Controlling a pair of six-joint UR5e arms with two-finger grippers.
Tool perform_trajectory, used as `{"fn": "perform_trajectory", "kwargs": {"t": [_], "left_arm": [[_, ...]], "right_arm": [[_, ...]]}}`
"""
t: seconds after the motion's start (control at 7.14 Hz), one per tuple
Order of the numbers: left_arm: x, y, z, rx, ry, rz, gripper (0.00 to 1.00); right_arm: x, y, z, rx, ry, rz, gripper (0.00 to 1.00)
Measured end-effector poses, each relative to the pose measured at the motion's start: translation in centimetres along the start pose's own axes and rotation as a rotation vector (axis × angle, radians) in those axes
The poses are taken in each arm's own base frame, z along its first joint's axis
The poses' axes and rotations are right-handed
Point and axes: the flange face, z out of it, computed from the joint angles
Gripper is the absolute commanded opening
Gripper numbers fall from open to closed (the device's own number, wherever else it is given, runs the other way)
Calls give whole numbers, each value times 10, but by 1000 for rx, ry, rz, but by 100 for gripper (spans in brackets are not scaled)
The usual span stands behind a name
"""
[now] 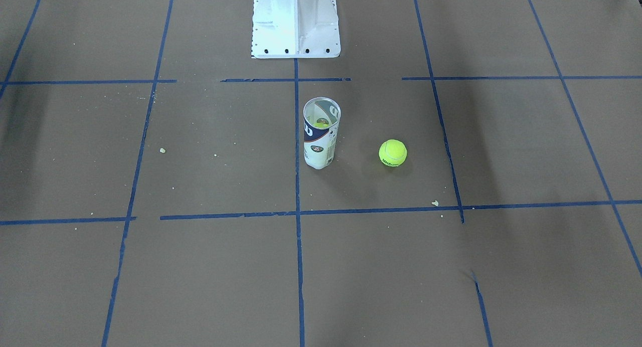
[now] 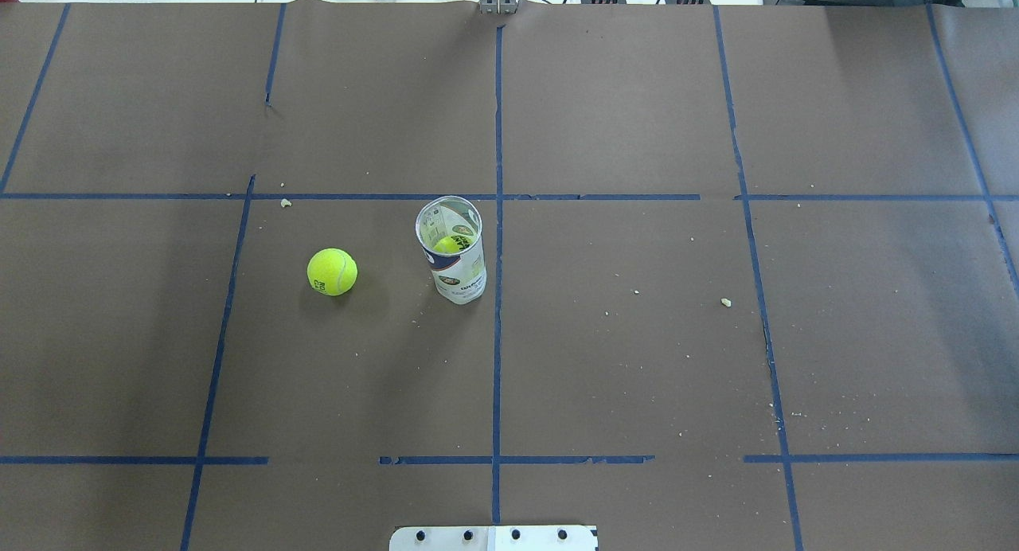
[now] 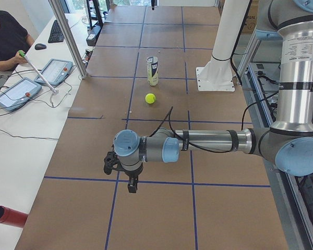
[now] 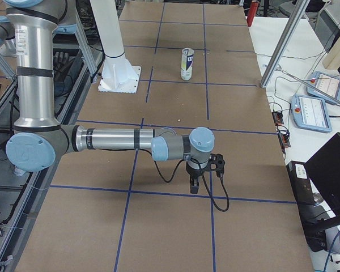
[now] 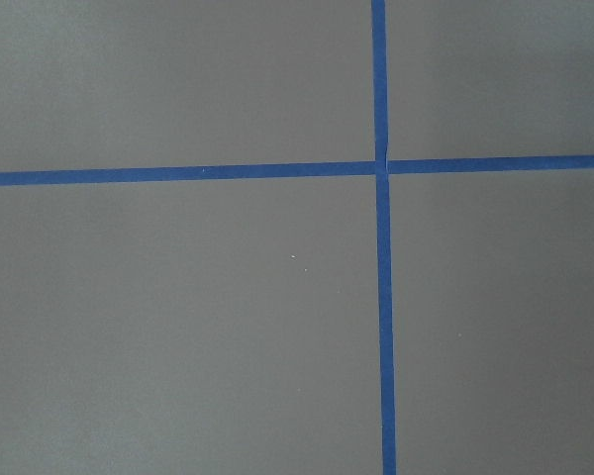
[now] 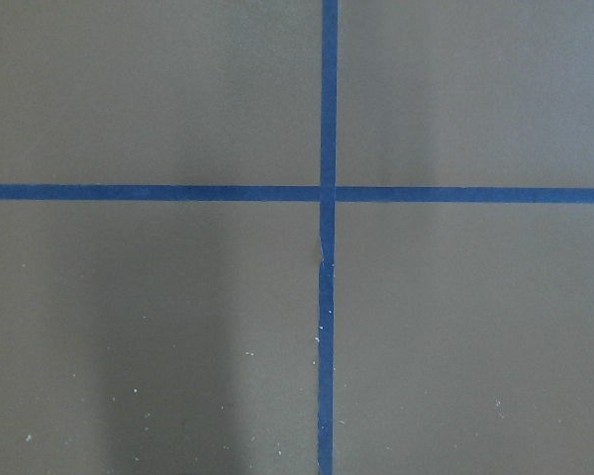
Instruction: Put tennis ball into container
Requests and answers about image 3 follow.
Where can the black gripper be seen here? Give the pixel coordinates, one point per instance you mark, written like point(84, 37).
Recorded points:
point(132, 173)

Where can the yellow-green tennis ball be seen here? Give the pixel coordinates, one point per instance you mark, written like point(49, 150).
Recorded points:
point(150, 98)

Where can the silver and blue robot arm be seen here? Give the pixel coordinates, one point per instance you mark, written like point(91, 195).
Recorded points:
point(287, 143)

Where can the clear tennis ball can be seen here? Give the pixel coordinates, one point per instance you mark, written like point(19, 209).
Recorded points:
point(152, 70)

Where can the red cylinder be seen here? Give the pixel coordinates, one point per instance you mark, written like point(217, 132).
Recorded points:
point(12, 217)

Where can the far teach pendant tablet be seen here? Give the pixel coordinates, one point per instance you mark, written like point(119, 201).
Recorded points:
point(56, 71)

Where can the teach pendant tablet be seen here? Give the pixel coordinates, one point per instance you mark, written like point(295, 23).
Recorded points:
point(56, 71)
point(18, 94)

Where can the near teach pendant tablet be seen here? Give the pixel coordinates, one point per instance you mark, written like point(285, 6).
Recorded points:
point(18, 94)

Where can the black keyboard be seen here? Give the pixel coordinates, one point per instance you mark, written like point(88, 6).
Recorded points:
point(56, 35)

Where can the black computer mouse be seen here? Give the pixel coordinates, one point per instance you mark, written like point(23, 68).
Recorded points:
point(40, 46)

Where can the person in black shirt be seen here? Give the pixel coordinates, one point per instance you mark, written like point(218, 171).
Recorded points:
point(13, 39)

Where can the white pedestal column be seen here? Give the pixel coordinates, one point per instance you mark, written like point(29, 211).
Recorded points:
point(216, 75)

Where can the aluminium frame post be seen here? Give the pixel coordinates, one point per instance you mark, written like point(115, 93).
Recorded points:
point(68, 36)

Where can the silver stick with green handle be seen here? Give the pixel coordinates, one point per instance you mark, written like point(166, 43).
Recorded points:
point(22, 54)

